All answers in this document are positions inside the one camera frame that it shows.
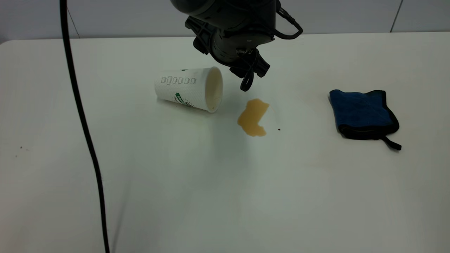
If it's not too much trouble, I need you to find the brown coffee spill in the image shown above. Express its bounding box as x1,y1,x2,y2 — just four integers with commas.
237,99,270,137

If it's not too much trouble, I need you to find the white paper coffee cup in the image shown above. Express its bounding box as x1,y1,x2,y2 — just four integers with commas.
154,66,224,113

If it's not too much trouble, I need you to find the long black hanging cable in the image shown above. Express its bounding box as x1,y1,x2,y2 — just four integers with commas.
59,0,110,253

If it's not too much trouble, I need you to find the blue cloth with black trim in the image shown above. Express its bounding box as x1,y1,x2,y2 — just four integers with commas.
329,89,402,151

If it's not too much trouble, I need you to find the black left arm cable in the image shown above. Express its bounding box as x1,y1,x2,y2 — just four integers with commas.
274,7,303,40

